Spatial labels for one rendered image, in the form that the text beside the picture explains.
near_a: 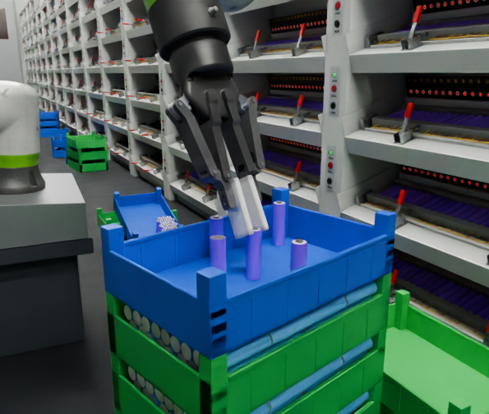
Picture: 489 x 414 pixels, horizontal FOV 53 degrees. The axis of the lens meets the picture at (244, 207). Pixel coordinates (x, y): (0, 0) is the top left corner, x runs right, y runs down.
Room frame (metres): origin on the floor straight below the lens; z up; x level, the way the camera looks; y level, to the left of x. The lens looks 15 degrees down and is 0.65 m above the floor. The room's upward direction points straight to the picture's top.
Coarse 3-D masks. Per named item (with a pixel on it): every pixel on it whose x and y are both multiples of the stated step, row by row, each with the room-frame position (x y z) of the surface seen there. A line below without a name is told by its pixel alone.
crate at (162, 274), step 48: (288, 192) 0.72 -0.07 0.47; (144, 240) 0.57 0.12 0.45; (192, 240) 0.62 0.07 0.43; (240, 240) 0.67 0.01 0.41; (288, 240) 0.70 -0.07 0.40; (336, 240) 0.65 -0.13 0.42; (384, 240) 0.57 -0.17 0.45; (144, 288) 0.47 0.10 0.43; (192, 288) 0.53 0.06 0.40; (240, 288) 0.53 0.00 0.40; (288, 288) 0.45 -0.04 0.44; (336, 288) 0.51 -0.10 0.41; (192, 336) 0.41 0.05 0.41; (240, 336) 0.41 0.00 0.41
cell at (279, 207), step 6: (276, 204) 0.68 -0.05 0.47; (282, 204) 0.68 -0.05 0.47; (276, 210) 0.68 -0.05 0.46; (282, 210) 0.68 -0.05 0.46; (276, 216) 0.68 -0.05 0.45; (282, 216) 0.68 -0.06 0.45; (276, 222) 0.68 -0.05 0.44; (282, 222) 0.68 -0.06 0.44; (276, 228) 0.68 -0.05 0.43; (282, 228) 0.68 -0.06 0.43; (276, 234) 0.68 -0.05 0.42; (282, 234) 0.68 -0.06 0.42; (276, 240) 0.68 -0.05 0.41; (282, 240) 0.68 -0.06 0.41
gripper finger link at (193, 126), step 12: (180, 108) 0.57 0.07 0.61; (192, 120) 0.57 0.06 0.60; (180, 132) 0.58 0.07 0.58; (192, 132) 0.56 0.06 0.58; (192, 144) 0.56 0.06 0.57; (204, 144) 0.56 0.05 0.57; (192, 156) 0.57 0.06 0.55; (204, 156) 0.56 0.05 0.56; (204, 168) 0.56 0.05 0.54; (216, 168) 0.56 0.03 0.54; (204, 180) 0.56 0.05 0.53
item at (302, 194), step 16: (272, 144) 1.91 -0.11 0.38; (288, 144) 1.81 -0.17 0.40; (304, 144) 1.71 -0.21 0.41; (272, 160) 1.77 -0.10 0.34; (288, 160) 1.71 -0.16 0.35; (304, 160) 1.67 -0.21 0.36; (320, 160) 1.61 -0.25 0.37; (256, 176) 1.70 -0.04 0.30; (272, 176) 1.66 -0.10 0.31; (288, 176) 1.61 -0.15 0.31; (304, 176) 1.52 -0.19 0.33; (320, 176) 1.49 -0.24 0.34; (304, 192) 1.44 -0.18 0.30; (304, 208) 1.42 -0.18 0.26
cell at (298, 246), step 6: (294, 240) 0.52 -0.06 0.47; (300, 240) 0.51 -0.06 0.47; (294, 246) 0.51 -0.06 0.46; (300, 246) 0.51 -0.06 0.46; (306, 246) 0.51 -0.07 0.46; (294, 252) 0.51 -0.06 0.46; (300, 252) 0.51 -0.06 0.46; (306, 252) 0.51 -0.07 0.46; (294, 258) 0.51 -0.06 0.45; (300, 258) 0.51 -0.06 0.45; (306, 258) 0.51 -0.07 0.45; (294, 264) 0.51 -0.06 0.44; (300, 264) 0.51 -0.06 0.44
